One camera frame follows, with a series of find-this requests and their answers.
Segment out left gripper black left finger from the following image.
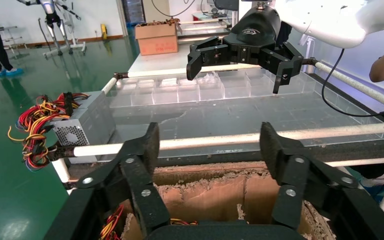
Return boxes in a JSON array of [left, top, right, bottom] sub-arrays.
[[76, 121, 171, 238]]

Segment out background robot on stand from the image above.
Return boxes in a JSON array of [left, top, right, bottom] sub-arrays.
[[15, 0, 88, 60]]

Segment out black camera cable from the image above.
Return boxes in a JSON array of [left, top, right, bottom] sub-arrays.
[[321, 48, 384, 118]]

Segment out white pipe workbench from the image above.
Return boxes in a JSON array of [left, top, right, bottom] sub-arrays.
[[177, 18, 234, 44]]

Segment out brown cardboard shipping box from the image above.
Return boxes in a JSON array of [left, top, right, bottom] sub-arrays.
[[134, 21, 180, 57]]

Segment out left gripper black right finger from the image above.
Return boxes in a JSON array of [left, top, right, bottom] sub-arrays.
[[259, 121, 359, 230]]

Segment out worn cardboard divider box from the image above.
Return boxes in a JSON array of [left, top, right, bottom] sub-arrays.
[[120, 161, 337, 240]]

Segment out clear acrylic compartment tray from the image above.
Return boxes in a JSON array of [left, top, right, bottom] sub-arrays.
[[109, 67, 384, 148]]

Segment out white shoe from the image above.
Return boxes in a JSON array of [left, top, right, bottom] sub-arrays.
[[360, 172, 384, 189]]

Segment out blue stacked crates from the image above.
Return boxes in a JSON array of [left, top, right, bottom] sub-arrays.
[[122, 0, 147, 25]]

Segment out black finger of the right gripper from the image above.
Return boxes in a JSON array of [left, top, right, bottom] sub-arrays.
[[261, 41, 305, 95], [186, 35, 233, 81]]

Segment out black monitor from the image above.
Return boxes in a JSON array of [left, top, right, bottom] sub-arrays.
[[213, 0, 239, 11]]

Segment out grey power supply with wires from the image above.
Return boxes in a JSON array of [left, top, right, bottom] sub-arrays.
[[69, 91, 117, 137], [169, 217, 199, 227], [99, 204, 126, 240], [62, 92, 109, 142], [7, 92, 99, 171]]

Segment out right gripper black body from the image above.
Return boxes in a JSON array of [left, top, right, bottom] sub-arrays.
[[223, 5, 283, 64]]

